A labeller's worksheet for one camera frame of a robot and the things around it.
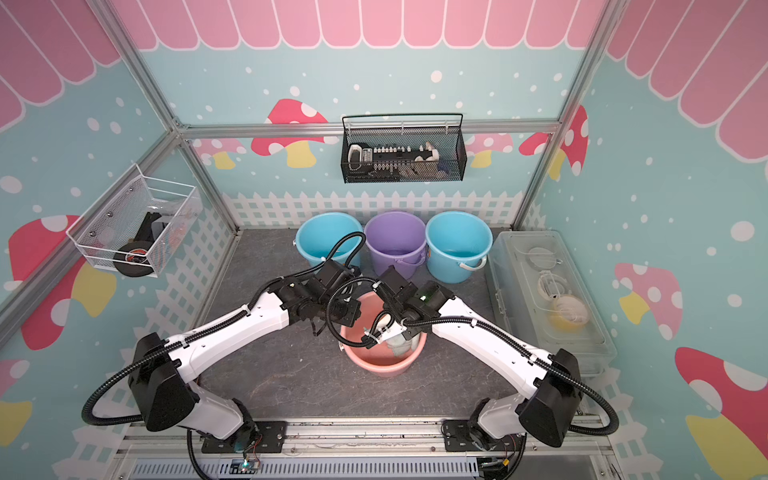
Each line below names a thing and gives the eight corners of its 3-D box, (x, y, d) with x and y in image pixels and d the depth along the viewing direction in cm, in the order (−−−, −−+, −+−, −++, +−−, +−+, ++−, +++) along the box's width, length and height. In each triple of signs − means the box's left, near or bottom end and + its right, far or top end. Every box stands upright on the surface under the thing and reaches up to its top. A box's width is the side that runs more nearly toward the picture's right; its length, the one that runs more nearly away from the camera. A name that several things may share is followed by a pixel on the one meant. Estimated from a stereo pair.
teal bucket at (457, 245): (424, 294, 103) (429, 261, 88) (421, 246, 117) (424, 211, 102) (485, 294, 103) (500, 261, 88) (474, 246, 117) (485, 211, 102)
